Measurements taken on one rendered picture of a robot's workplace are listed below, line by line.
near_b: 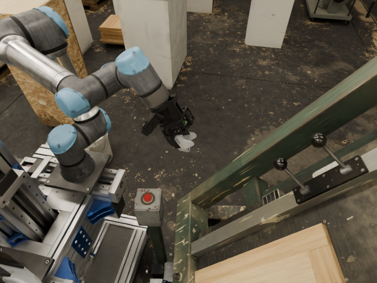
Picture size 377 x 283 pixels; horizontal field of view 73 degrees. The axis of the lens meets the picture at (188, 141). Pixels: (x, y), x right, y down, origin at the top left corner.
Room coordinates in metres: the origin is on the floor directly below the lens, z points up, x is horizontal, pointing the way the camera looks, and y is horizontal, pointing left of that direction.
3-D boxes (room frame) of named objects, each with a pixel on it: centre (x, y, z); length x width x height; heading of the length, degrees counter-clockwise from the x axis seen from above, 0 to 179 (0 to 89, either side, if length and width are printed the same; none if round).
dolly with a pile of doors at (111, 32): (4.11, 1.11, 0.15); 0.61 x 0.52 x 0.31; 168
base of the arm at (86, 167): (0.70, 0.51, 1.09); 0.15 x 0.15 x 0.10
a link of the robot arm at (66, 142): (0.71, 0.51, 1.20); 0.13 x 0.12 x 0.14; 142
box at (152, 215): (0.61, 0.19, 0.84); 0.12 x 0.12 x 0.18; 88
